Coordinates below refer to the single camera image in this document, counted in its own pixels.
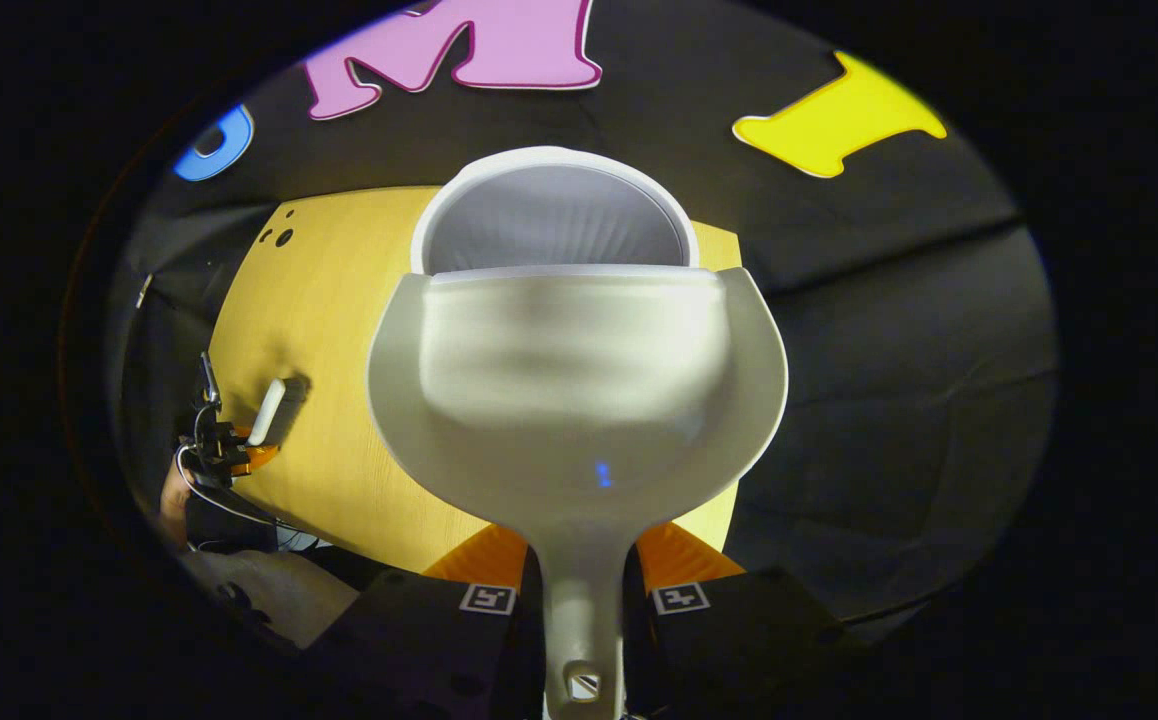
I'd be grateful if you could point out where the wooden desktop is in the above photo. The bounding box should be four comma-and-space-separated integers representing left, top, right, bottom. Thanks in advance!
207, 185, 746, 578

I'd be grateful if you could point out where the small white broom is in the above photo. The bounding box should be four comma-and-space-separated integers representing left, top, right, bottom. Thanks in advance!
246, 377, 288, 448

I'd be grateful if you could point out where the white ribbed garbage bin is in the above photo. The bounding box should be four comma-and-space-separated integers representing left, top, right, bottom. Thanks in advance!
409, 145, 701, 277

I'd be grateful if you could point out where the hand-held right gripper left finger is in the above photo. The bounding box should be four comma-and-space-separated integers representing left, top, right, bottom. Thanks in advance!
307, 523, 548, 720

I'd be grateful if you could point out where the white dustpan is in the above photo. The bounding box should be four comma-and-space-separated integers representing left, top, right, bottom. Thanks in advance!
366, 264, 791, 720

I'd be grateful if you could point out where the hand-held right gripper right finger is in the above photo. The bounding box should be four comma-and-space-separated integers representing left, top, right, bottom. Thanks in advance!
623, 521, 846, 719

